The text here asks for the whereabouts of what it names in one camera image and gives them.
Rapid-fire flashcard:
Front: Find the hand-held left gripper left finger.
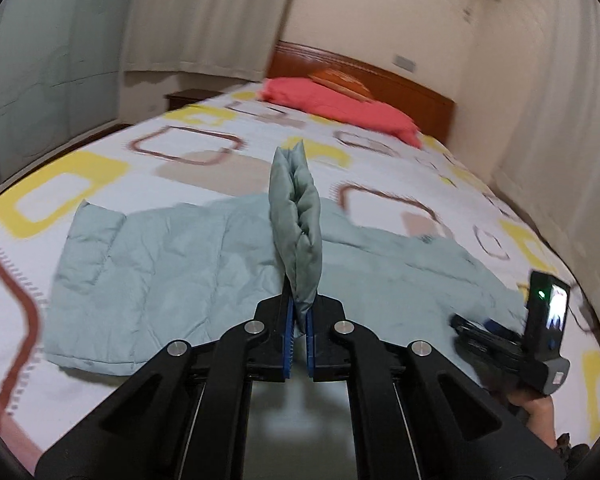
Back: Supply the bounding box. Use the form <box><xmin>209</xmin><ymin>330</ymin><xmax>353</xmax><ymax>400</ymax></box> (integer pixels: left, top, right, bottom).
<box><xmin>34</xmin><ymin>292</ymin><xmax>297</xmax><ymax>480</ymax></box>

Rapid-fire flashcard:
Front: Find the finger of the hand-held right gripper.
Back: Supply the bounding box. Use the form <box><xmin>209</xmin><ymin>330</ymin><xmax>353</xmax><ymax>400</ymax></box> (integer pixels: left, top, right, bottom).
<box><xmin>450</xmin><ymin>312</ymin><xmax>526</xmax><ymax>362</ymax></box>

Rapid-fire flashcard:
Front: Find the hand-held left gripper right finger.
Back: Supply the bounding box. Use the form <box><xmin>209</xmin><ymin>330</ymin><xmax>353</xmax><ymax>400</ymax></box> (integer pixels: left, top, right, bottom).
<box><xmin>304</xmin><ymin>295</ymin><xmax>566</xmax><ymax>480</ymax></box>

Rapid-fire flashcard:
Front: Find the light green puffer jacket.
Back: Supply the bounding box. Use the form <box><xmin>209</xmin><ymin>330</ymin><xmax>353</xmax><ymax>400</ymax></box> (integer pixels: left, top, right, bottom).
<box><xmin>44</xmin><ymin>142</ymin><xmax>528</xmax><ymax>378</ymax></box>

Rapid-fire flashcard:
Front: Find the person's right forearm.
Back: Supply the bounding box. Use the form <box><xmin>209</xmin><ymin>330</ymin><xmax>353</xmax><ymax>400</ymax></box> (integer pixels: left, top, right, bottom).
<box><xmin>507</xmin><ymin>391</ymin><xmax>557</xmax><ymax>448</ymax></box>

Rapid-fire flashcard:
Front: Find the long cream curtain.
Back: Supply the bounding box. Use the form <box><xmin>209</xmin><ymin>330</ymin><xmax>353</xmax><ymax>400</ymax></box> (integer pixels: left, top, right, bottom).
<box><xmin>480</xmin><ymin>0</ymin><xmax>600</xmax><ymax>281</ymax></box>

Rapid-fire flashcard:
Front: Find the bed with patterned sheet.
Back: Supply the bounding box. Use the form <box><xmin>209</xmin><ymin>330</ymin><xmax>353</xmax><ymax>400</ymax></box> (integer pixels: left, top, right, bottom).
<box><xmin>0</xmin><ymin>82</ymin><xmax>600</xmax><ymax>480</ymax></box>

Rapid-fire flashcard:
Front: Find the red pillow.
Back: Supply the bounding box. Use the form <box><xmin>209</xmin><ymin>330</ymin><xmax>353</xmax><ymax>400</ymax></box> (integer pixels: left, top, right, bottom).
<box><xmin>257</xmin><ymin>77</ymin><xmax>423</xmax><ymax>150</ymax></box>

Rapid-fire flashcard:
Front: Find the wooden headboard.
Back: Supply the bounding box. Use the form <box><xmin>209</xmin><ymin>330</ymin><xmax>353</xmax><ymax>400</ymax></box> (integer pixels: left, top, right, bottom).
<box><xmin>269</xmin><ymin>41</ymin><xmax>456</xmax><ymax>145</ymax></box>

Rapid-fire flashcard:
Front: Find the dark wooden nightstand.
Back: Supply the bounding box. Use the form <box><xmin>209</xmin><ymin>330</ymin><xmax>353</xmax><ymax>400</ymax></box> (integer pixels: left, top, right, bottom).
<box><xmin>164</xmin><ymin>88</ymin><xmax>218</xmax><ymax>112</ymax></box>

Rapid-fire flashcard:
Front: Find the orange pillow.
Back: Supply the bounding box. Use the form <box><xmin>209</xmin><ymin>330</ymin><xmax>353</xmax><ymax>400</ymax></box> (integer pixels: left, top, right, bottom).
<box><xmin>307</xmin><ymin>69</ymin><xmax>372</xmax><ymax>98</ymax></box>

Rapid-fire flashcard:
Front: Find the short cream curtain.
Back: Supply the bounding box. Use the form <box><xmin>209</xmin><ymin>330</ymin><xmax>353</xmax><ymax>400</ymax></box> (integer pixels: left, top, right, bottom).
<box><xmin>122</xmin><ymin>0</ymin><xmax>308</xmax><ymax>83</ymax></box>

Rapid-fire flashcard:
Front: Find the glass door wardrobe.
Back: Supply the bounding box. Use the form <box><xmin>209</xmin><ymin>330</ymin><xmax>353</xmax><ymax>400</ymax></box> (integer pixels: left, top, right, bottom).
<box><xmin>0</xmin><ymin>0</ymin><xmax>131</xmax><ymax>206</ymax></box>

